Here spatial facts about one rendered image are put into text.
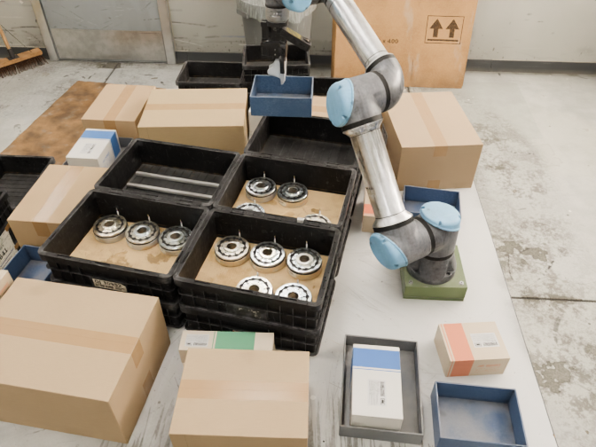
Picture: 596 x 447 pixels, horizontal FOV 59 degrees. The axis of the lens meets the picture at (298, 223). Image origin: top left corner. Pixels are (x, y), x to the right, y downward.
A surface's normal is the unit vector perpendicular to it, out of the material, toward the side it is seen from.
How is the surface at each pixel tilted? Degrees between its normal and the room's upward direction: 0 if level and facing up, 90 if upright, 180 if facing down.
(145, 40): 90
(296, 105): 91
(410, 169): 90
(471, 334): 0
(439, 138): 0
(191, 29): 90
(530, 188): 0
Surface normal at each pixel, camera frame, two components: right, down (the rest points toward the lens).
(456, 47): -0.08, 0.45
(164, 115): 0.00, -0.74
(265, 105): -0.06, 0.68
